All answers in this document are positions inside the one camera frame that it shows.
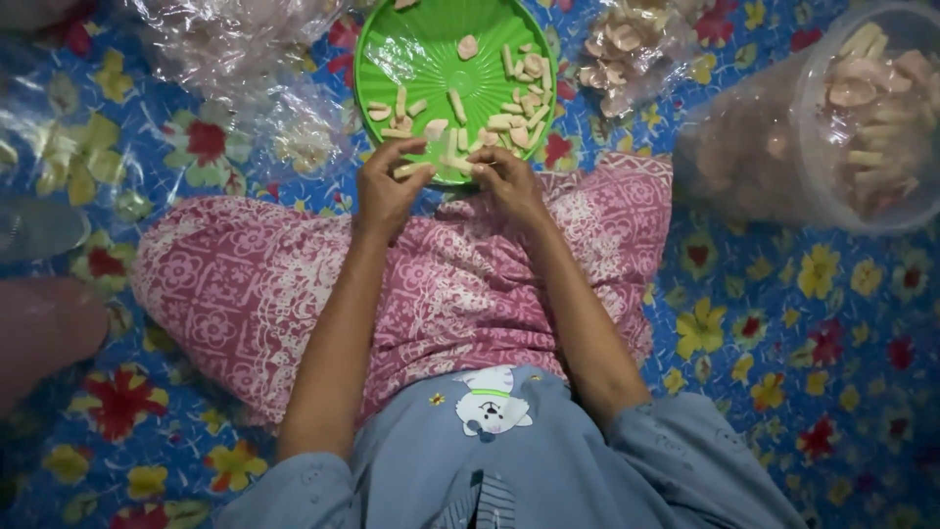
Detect large clear bag of crackers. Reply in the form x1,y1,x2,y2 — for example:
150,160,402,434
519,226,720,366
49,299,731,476
672,2,940,238

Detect small clear bag of crackers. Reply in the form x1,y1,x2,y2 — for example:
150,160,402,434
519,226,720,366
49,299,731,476
575,0,729,120

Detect blue floral floor mat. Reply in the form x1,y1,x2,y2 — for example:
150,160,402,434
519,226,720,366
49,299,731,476
0,0,940,529

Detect clear crumpled plastic bag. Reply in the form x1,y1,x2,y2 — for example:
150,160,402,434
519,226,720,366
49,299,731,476
125,0,361,181

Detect heap of raw cracker pieces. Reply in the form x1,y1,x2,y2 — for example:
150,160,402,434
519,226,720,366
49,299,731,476
366,34,554,159

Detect green plastic plate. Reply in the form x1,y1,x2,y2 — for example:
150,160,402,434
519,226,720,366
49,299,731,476
354,0,559,187

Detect person's right hand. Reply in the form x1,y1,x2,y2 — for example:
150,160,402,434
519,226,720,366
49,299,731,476
466,144,552,229

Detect blue shirt with cat print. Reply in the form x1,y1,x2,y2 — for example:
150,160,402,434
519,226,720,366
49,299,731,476
213,365,809,529

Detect person's left hand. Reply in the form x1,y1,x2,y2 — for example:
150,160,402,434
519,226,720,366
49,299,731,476
355,137,439,244

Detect pink batik skirt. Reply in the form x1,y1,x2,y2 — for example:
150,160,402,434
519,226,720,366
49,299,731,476
131,152,674,429

